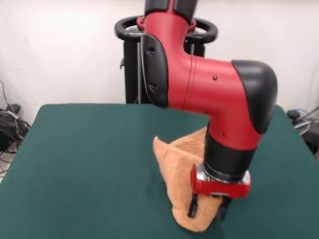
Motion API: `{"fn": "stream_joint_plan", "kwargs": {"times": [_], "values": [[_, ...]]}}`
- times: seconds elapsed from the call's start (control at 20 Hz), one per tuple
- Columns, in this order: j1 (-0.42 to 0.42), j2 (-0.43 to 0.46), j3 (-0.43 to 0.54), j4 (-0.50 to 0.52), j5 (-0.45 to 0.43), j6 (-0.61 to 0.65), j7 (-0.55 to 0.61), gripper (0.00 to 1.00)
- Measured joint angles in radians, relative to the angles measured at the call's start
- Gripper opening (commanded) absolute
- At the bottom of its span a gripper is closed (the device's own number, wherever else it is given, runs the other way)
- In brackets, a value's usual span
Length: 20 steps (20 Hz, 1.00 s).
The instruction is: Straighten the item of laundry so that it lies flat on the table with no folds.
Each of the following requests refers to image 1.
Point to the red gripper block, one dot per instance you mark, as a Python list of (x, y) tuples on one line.
[(219, 189)]

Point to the tan terry towel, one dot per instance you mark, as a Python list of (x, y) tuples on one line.
[(179, 169)]

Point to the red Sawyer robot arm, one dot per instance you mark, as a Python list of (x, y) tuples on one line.
[(199, 82)]

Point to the black rounded floor base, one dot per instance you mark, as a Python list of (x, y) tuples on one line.
[(313, 142)]

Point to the dark green table cloth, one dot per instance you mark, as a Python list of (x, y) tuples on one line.
[(74, 174)]

